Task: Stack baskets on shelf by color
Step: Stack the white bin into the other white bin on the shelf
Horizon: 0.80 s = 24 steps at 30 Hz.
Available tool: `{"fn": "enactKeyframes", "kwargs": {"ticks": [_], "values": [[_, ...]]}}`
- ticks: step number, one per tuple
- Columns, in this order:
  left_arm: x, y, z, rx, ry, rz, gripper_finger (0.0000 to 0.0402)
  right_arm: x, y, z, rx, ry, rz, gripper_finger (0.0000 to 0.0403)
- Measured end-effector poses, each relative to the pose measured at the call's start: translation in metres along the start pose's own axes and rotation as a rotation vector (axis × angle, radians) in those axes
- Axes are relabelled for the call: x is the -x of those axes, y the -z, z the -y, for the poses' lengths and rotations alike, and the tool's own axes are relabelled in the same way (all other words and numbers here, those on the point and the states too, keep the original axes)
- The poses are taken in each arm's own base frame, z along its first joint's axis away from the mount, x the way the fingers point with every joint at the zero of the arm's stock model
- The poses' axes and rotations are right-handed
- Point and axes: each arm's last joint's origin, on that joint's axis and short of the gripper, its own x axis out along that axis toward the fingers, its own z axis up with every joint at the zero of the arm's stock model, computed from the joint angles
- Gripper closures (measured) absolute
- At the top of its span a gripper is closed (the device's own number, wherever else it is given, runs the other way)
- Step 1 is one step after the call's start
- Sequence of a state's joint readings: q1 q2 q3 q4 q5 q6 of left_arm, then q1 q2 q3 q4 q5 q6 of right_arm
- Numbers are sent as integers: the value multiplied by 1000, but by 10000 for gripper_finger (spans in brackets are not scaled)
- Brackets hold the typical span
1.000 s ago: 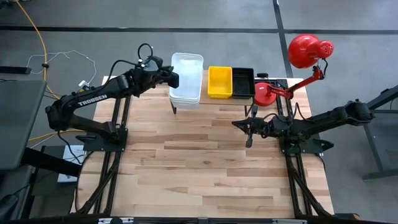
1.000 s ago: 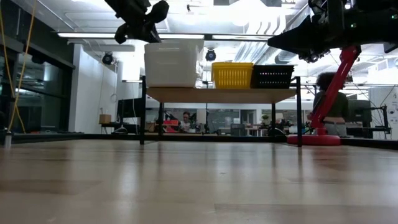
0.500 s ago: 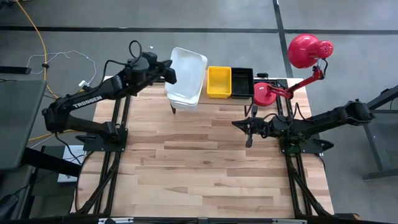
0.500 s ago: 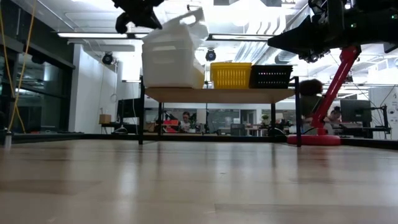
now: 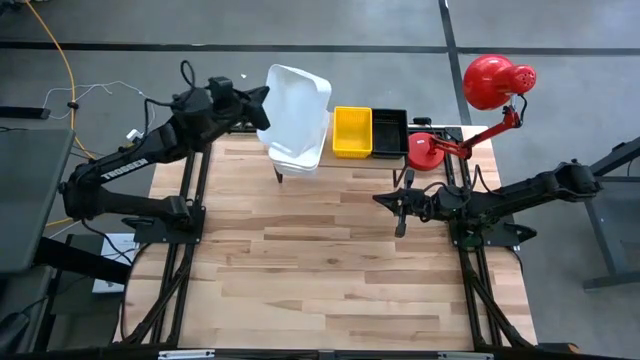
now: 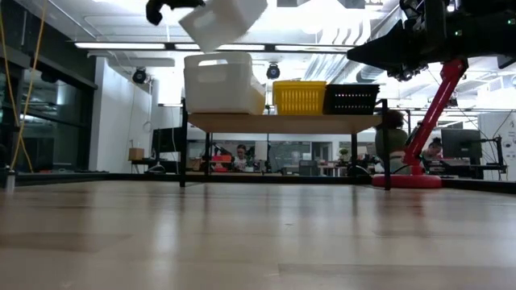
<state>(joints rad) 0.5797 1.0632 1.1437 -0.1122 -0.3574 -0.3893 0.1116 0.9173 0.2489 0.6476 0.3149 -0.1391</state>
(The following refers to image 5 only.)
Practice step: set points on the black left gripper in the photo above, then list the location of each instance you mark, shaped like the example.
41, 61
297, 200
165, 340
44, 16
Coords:
225, 112

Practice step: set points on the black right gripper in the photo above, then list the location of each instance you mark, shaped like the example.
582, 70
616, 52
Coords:
420, 205

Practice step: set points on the black plastic mesh basket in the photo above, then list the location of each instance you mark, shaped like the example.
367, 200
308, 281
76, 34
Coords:
390, 135

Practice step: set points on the yellow plastic mesh basket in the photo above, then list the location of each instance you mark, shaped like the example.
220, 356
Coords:
352, 132

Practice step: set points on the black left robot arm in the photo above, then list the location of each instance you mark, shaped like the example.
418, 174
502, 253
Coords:
125, 167

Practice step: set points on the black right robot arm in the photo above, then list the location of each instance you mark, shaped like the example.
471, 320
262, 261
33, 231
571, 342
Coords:
525, 192

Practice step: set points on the small black clamp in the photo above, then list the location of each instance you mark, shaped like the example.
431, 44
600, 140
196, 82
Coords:
422, 120

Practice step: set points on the white power adapter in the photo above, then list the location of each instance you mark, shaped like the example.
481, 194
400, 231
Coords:
134, 134

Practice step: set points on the red desk lamp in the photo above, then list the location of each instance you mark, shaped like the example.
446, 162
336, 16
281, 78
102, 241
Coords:
487, 82

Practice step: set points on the white paper box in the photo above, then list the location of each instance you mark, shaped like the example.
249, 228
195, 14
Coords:
117, 250

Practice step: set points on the black desk foot bar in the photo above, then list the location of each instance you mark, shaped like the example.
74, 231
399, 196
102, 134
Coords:
85, 262

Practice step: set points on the grey side table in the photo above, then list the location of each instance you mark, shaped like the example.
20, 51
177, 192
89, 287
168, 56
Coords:
30, 200

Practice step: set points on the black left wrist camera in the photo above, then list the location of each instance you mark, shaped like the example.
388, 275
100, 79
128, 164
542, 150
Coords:
220, 87

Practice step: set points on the wooden shelf with black frame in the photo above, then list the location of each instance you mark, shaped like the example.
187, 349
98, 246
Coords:
350, 164

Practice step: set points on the black aluminium table frame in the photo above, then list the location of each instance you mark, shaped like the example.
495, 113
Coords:
454, 134

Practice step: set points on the silver metal bracket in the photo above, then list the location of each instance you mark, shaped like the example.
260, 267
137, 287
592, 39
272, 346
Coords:
465, 356
185, 354

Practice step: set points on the black frame side desk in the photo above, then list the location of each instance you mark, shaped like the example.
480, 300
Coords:
600, 240

